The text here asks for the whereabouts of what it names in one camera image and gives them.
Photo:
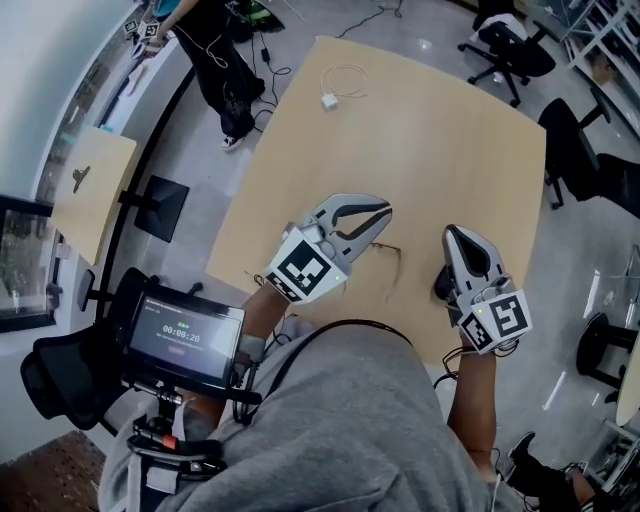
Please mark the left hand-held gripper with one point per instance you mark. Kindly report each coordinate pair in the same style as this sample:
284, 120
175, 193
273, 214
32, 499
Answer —
305, 267

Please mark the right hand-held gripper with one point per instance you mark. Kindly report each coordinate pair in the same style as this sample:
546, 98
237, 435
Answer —
500, 320

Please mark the thin-framed eyeglasses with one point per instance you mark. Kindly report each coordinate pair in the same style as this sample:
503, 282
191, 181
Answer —
398, 260

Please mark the person's right forearm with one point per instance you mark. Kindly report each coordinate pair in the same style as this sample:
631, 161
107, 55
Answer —
472, 400

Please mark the person's left forearm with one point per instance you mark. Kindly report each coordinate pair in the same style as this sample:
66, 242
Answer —
260, 315

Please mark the black glasses case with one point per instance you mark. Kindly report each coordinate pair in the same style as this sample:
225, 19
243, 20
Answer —
441, 285

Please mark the white charger plug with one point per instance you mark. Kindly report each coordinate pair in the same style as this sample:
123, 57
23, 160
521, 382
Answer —
329, 101

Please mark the black stool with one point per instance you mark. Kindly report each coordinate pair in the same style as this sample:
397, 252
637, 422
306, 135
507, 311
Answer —
592, 345

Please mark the black reclined office chair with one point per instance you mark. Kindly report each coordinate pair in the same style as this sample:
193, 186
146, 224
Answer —
570, 145

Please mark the round wooden table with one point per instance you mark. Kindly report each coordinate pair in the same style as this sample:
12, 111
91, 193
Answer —
630, 385

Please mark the black table base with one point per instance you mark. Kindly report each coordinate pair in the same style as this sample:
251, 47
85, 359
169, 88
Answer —
160, 210

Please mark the person's grey sweatshirt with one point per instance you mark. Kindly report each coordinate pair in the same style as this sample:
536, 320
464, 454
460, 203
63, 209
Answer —
340, 425

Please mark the small black monitor screen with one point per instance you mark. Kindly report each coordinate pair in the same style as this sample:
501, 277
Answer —
182, 337

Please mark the cardboard box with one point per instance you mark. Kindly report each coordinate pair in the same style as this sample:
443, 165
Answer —
606, 72

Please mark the white cloth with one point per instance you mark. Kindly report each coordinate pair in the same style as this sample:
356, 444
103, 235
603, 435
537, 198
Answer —
502, 25

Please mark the small wooden table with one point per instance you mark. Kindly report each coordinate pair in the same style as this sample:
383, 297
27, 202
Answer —
95, 220

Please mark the small metal clamp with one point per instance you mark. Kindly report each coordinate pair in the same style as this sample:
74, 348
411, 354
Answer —
81, 177

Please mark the black mesh office chair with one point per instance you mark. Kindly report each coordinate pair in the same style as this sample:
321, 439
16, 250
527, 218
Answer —
55, 375

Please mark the black monitor mount rig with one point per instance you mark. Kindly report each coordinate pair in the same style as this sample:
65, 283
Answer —
167, 400

